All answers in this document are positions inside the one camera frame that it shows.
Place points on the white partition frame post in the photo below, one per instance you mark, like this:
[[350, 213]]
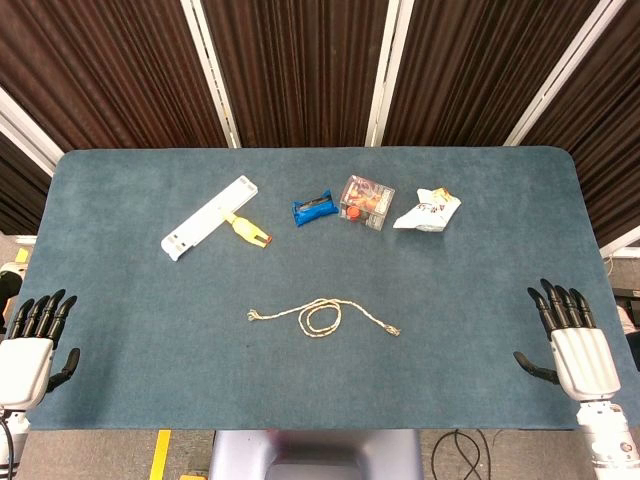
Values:
[[25, 132], [622, 246], [562, 75], [212, 75], [384, 75]]

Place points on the blue plastic package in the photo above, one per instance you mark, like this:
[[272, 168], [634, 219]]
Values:
[[312, 210]]

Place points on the yellow rubber chicken toy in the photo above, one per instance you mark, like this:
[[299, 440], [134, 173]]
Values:
[[243, 229]]

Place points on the white crumpled snack bag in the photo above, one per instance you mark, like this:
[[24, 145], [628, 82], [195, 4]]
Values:
[[425, 212]]

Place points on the blue felt table mat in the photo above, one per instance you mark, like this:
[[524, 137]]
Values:
[[320, 270]]

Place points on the white plastic flat bar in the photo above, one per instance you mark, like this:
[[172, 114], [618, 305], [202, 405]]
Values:
[[210, 217]]

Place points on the brown corrugated partition panel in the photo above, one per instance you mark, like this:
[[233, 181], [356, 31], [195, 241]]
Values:
[[615, 125], [17, 190], [465, 65], [300, 65], [100, 65]]

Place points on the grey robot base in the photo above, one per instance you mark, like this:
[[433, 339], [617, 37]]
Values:
[[320, 450]]

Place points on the clear plastic toy box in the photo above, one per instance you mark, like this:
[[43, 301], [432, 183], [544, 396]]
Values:
[[367, 200]]

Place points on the yellow floor tape strip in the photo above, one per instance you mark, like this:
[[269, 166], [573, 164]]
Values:
[[161, 452]]

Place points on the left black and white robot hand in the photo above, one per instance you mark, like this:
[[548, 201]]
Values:
[[27, 370]]

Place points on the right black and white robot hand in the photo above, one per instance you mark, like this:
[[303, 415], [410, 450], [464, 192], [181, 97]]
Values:
[[585, 360]]

